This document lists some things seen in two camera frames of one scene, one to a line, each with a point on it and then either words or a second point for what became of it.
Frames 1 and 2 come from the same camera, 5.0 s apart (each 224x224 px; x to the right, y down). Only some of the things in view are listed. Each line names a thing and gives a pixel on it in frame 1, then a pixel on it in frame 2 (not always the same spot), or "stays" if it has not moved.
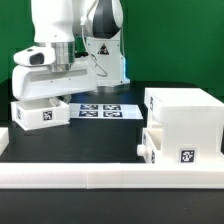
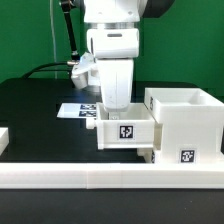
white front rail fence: (100, 175) stays
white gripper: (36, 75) to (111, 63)
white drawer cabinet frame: (187, 124) stays
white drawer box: (29, 114) to (123, 130)
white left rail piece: (4, 139) stays
